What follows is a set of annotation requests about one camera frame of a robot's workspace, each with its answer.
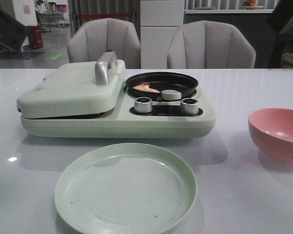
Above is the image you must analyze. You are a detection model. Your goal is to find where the right grey upholstered chair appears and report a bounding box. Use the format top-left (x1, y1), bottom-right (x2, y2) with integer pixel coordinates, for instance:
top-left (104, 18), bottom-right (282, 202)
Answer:
top-left (167, 20), bottom-right (256, 69)

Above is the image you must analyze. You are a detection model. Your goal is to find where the breakfast maker hinged lid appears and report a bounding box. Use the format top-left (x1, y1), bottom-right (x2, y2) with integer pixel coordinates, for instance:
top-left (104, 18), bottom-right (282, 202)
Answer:
top-left (17, 52), bottom-right (126, 119)

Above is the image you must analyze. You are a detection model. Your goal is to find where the mint green breakfast maker base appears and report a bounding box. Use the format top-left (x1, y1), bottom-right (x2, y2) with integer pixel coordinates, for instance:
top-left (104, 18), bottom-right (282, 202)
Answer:
top-left (21, 82), bottom-right (216, 138)

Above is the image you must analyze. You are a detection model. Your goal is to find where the right silver control knob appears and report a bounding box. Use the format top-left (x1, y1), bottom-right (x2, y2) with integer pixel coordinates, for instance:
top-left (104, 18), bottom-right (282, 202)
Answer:
top-left (180, 98), bottom-right (199, 115)

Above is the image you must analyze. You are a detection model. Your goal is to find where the red bin in background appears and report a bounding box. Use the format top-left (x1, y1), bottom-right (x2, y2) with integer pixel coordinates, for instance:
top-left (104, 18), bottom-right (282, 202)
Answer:
top-left (27, 25), bottom-right (43, 49)

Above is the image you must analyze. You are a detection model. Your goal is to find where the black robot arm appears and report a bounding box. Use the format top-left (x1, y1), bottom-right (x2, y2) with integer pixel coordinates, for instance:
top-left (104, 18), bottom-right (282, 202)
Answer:
top-left (0, 9), bottom-right (30, 52)

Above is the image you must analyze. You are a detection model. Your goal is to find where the left grey upholstered chair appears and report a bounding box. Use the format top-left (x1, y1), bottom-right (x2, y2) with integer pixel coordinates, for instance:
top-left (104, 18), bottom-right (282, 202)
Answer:
top-left (67, 18), bottom-right (141, 69)

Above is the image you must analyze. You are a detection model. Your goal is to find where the mint green round plate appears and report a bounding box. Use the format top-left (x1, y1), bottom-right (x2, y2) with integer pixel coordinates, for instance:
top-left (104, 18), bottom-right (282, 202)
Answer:
top-left (54, 143), bottom-right (197, 234)

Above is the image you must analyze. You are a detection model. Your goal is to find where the orange white shrimp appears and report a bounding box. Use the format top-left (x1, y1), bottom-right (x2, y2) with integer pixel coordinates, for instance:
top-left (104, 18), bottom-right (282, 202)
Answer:
top-left (133, 83), bottom-right (160, 93)

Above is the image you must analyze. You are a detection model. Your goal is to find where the grey upholstered chair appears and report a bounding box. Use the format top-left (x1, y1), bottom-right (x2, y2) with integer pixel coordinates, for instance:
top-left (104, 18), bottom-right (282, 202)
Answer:
top-left (167, 20), bottom-right (256, 69)
top-left (67, 18), bottom-right (141, 69)

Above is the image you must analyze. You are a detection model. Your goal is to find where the fruit plate on counter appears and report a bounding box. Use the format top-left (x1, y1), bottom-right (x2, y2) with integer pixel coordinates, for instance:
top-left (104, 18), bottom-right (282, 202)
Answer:
top-left (241, 0), bottom-right (265, 10)

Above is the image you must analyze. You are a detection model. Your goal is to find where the silver control knob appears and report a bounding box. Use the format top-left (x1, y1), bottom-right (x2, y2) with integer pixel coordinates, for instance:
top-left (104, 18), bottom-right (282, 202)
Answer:
top-left (134, 97), bottom-right (152, 114)
top-left (180, 98), bottom-right (199, 115)

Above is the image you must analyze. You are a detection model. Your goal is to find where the left silver control knob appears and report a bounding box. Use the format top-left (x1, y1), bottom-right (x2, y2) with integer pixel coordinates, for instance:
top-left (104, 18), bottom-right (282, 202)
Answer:
top-left (134, 97), bottom-right (152, 114)

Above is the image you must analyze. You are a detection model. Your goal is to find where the black round frying pan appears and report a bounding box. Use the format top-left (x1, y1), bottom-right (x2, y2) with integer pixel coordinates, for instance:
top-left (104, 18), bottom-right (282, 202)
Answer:
top-left (126, 72), bottom-right (198, 100)

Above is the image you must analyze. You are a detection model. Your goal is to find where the pink plastic bowl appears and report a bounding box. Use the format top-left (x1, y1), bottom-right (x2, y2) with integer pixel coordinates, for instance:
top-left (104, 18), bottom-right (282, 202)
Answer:
top-left (248, 108), bottom-right (293, 164)

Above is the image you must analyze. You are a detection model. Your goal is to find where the white cabinet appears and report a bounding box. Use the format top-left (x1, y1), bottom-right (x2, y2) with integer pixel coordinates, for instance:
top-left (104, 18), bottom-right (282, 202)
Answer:
top-left (140, 0), bottom-right (185, 69)

